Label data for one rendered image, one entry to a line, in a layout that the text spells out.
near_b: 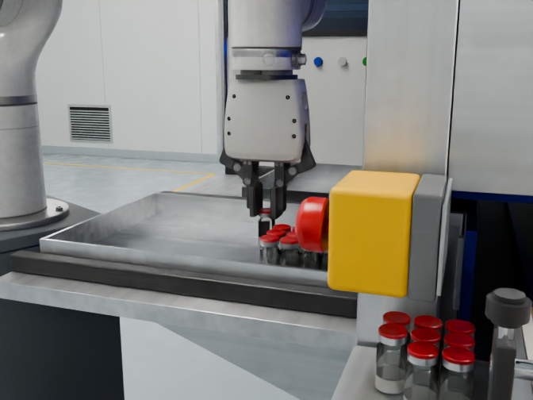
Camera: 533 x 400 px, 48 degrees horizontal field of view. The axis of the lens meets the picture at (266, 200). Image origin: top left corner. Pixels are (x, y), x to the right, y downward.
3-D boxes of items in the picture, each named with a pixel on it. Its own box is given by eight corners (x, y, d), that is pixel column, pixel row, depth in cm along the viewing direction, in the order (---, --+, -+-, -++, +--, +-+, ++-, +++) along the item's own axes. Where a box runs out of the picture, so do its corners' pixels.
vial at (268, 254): (281, 275, 65) (282, 235, 64) (276, 282, 63) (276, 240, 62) (262, 273, 66) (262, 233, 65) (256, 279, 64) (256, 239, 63)
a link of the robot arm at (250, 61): (313, 49, 73) (312, 74, 74) (246, 49, 76) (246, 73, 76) (293, 48, 65) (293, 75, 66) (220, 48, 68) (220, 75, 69)
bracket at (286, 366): (372, 414, 66) (377, 305, 63) (367, 429, 63) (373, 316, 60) (108, 364, 76) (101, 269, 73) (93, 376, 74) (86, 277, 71)
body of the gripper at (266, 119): (316, 67, 73) (314, 157, 75) (238, 66, 76) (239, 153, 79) (298, 67, 66) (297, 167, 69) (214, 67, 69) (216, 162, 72)
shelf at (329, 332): (465, 194, 114) (465, 185, 114) (452, 369, 50) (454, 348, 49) (233, 179, 129) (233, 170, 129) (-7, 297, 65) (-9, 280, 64)
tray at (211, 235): (375, 234, 81) (376, 209, 80) (333, 307, 57) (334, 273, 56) (155, 214, 92) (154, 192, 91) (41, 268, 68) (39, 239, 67)
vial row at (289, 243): (333, 237, 79) (334, 204, 78) (296, 285, 62) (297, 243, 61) (317, 236, 80) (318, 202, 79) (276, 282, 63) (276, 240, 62)
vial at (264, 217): (278, 242, 77) (277, 210, 76) (272, 248, 75) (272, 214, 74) (261, 240, 77) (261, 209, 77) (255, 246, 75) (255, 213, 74)
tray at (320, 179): (465, 190, 109) (466, 171, 108) (462, 226, 85) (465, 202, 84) (288, 178, 120) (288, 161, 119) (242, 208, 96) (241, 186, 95)
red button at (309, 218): (353, 245, 45) (355, 194, 44) (343, 262, 41) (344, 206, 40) (304, 240, 46) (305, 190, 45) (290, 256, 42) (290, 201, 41)
